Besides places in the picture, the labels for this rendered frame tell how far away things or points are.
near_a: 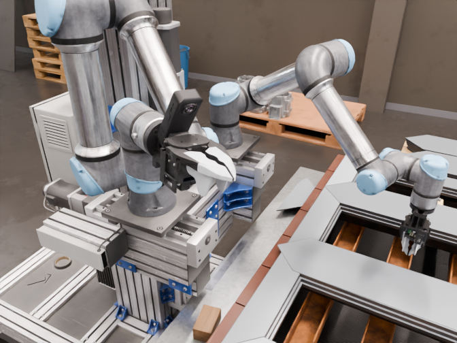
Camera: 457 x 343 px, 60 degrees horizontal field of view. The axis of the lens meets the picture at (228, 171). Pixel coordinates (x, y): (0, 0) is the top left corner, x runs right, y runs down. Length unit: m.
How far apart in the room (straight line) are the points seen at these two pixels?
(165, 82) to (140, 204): 0.42
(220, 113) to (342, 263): 0.69
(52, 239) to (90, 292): 0.87
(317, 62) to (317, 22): 3.91
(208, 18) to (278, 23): 0.99
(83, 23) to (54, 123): 0.65
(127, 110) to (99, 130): 0.26
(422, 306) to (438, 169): 0.39
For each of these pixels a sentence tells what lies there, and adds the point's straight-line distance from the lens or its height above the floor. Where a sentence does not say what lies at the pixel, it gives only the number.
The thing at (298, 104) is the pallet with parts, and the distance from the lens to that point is 4.57.
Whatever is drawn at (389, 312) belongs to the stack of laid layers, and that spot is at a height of 0.84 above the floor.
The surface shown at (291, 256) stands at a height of 0.85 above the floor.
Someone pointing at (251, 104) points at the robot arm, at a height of 1.19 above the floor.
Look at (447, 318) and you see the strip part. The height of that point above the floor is 0.85.
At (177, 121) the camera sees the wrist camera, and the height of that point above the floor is 1.49.
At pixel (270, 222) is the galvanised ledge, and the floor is 0.68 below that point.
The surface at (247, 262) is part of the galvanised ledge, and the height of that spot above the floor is 0.68.
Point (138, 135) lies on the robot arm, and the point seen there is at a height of 1.45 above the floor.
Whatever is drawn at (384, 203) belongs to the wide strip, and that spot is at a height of 0.85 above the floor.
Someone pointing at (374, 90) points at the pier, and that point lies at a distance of 4.98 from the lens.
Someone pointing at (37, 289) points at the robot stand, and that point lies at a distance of 2.34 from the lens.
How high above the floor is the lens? 1.75
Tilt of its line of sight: 30 degrees down
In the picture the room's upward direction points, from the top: straight up
